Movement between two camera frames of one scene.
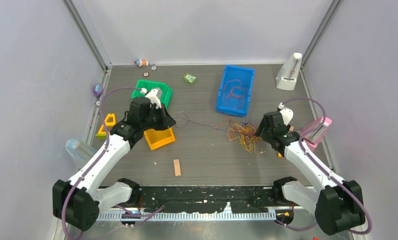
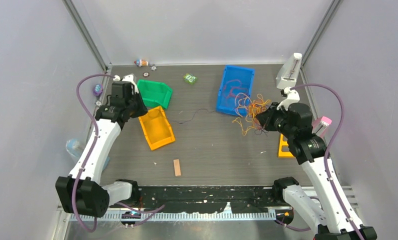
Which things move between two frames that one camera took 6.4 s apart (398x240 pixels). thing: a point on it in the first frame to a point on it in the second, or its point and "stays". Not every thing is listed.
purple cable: [200, 123] to [194, 115]
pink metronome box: [312, 139] stays
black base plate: [205, 198] stays
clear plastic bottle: [80, 152] stays
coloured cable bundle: [246, 132] to [248, 110]
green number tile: [190, 78] stays
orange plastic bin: [157, 138] stays
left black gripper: [166, 121] to [142, 110]
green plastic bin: [144, 86] stays
